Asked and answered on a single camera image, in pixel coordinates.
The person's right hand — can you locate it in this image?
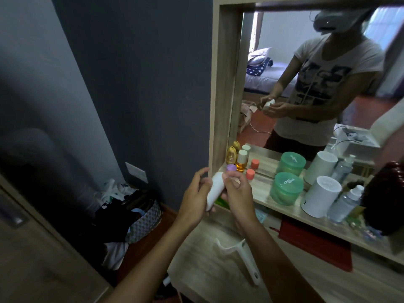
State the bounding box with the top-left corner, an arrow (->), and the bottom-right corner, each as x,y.
220,172 -> 261,232

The person's left hand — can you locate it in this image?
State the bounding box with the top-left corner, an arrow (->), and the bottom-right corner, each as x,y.
177,167 -> 218,229

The white squeeze tube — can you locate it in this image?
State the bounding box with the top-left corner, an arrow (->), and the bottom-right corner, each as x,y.
206,171 -> 226,212

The person's right forearm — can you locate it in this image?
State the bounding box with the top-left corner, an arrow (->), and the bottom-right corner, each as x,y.
235,218 -> 327,303

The person's left forearm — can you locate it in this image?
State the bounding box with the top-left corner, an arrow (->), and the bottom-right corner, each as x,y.
102,217 -> 204,303

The amber bottle with white cap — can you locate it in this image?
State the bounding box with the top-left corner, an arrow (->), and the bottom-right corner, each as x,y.
236,150 -> 249,173

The green round jar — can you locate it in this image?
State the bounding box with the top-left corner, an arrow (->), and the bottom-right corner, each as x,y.
270,172 -> 304,206

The patterned grey bag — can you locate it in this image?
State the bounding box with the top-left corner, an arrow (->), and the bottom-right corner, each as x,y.
126,199 -> 162,245

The white plastic bag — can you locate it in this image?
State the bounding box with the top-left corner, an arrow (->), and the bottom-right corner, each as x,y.
94,179 -> 137,212

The white cylindrical speaker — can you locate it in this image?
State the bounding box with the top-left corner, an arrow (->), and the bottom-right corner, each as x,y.
300,175 -> 343,218

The wooden framed mirror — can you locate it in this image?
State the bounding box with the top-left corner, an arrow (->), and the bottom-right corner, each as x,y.
208,0 -> 404,186

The red mat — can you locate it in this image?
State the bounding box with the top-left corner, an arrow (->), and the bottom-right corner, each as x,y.
278,217 -> 354,272

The white cloth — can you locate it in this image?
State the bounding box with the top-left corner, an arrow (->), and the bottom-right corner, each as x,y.
102,241 -> 129,271

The clear spray bottle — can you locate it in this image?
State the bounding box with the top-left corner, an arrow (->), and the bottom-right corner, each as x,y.
327,185 -> 364,223

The dark red bag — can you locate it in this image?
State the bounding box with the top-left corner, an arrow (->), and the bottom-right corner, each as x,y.
361,161 -> 404,238

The wooden cabinet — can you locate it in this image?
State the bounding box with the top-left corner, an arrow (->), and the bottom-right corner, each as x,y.
0,175 -> 112,303

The white wall socket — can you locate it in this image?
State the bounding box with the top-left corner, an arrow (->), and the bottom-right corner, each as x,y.
125,162 -> 148,184

